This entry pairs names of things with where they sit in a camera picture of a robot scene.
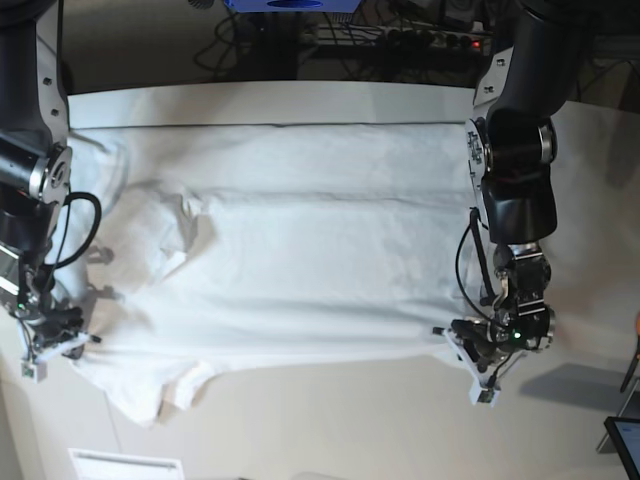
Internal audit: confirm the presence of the black tripod leg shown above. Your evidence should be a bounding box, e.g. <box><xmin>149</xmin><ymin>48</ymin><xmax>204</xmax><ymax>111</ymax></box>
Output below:
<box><xmin>619</xmin><ymin>342</ymin><xmax>640</xmax><ymax>393</ymax></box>

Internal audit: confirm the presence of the white T-shirt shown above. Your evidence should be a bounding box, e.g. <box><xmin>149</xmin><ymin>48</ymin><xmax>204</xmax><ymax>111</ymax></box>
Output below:
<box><xmin>57</xmin><ymin>124</ymin><xmax>480</xmax><ymax>426</ymax></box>

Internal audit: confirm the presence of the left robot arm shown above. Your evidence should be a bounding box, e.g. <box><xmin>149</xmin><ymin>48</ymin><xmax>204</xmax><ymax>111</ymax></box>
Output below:
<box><xmin>442</xmin><ymin>1</ymin><xmax>605</xmax><ymax>404</ymax></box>

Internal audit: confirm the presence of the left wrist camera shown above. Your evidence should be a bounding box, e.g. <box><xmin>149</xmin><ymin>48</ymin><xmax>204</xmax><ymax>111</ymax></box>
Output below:
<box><xmin>469</xmin><ymin>384</ymin><xmax>501</xmax><ymax>407</ymax></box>

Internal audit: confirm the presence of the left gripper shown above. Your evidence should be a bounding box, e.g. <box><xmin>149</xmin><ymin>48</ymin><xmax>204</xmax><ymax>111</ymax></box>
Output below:
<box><xmin>432</xmin><ymin>307</ymin><xmax>556</xmax><ymax>390</ymax></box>

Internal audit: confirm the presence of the tablet on stand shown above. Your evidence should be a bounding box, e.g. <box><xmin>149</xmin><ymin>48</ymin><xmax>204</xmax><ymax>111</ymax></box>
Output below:
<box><xmin>596</xmin><ymin>416</ymin><xmax>639</xmax><ymax>480</ymax></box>

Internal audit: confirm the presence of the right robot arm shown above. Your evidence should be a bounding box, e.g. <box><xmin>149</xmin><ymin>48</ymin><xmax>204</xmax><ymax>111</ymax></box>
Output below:
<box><xmin>1</xmin><ymin>1</ymin><xmax>102</xmax><ymax>366</ymax></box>

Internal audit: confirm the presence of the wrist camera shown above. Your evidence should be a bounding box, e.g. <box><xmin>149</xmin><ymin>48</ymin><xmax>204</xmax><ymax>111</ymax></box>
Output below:
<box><xmin>21</xmin><ymin>360</ymin><xmax>48</xmax><ymax>383</ymax></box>
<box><xmin>469</xmin><ymin>384</ymin><xmax>501</xmax><ymax>407</ymax></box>

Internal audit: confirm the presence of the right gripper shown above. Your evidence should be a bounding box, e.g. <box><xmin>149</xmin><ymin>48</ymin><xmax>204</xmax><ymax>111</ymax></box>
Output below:
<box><xmin>17</xmin><ymin>305</ymin><xmax>102</xmax><ymax>362</ymax></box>

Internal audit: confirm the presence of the white paper sheet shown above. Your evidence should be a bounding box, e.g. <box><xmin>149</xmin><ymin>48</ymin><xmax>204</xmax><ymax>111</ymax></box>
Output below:
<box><xmin>69</xmin><ymin>448</ymin><xmax>185</xmax><ymax>480</ymax></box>

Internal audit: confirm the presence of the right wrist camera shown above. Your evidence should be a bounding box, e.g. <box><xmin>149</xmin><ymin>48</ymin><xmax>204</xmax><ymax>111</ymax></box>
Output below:
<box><xmin>21</xmin><ymin>360</ymin><xmax>48</xmax><ymax>383</ymax></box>

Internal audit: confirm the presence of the blue box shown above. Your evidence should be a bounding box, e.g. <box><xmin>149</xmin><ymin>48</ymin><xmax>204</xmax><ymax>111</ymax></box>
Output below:
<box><xmin>224</xmin><ymin>0</ymin><xmax>361</xmax><ymax>13</ymax></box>

